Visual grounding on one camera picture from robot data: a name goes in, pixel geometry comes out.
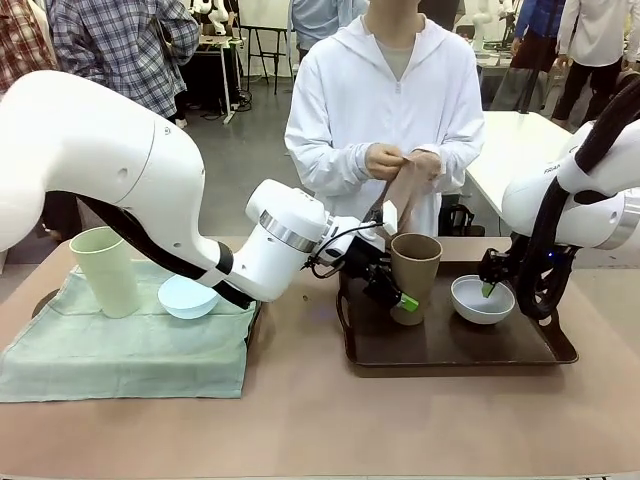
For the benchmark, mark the person's right forearm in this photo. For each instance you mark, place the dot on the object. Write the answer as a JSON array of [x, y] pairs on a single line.
[[325, 165]]

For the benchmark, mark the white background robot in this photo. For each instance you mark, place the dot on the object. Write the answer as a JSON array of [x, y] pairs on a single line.
[[210, 12]]

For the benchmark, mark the white-legged desk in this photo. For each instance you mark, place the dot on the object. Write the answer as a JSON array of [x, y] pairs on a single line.
[[225, 65]]

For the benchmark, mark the white bowl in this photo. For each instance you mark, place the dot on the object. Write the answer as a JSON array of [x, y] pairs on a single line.
[[480, 315]]

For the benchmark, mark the green cloth mat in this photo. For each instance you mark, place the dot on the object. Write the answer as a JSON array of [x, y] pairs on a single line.
[[125, 350]]

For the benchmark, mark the person's right hand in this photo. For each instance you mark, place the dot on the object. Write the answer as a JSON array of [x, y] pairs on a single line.
[[385, 161]]

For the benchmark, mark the white table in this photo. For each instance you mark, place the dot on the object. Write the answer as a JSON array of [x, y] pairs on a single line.
[[500, 150]]

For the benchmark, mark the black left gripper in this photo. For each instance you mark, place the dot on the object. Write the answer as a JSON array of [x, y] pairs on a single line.
[[367, 260]]

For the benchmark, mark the brown plastic tray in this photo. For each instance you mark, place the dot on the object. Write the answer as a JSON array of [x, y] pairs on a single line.
[[450, 345], [256, 325]]

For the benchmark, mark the person in blue plaid shirt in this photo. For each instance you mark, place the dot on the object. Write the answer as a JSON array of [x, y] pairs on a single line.
[[125, 60]]

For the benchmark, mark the person in light blue jacket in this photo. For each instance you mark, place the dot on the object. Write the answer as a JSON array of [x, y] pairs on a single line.
[[320, 20]]

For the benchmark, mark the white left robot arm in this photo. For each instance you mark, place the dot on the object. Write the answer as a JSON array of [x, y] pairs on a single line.
[[75, 150]]

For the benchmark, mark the light blue bowl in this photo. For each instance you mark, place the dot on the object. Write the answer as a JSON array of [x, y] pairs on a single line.
[[185, 305]]

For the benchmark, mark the person's left hand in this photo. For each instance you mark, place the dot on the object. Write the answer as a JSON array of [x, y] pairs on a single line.
[[432, 162]]

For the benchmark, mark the person in white shirt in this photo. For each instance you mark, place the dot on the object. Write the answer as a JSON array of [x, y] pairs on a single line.
[[590, 50]]

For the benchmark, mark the black easel stand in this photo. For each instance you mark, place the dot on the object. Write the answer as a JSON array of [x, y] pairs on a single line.
[[262, 45]]

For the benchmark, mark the person in white hoodie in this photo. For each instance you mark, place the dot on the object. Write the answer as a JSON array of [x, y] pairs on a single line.
[[350, 100]]

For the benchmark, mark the brown cup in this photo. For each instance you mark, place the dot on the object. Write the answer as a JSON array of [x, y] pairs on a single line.
[[420, 270]]

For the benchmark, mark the person's left forearm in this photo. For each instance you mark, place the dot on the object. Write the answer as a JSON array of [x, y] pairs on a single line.
[[462, 162]]

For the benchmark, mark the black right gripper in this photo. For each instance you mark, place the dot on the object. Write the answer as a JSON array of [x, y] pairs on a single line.
[[497, 267]]

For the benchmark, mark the person in red plaid shirt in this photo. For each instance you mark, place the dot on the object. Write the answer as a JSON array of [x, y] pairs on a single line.
[[20, 45]]

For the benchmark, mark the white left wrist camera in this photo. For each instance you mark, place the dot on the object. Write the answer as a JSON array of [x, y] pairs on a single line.
[[390, 217]]

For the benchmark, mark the light green cup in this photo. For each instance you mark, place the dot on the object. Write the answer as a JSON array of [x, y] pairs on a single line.
[[110, 280]]

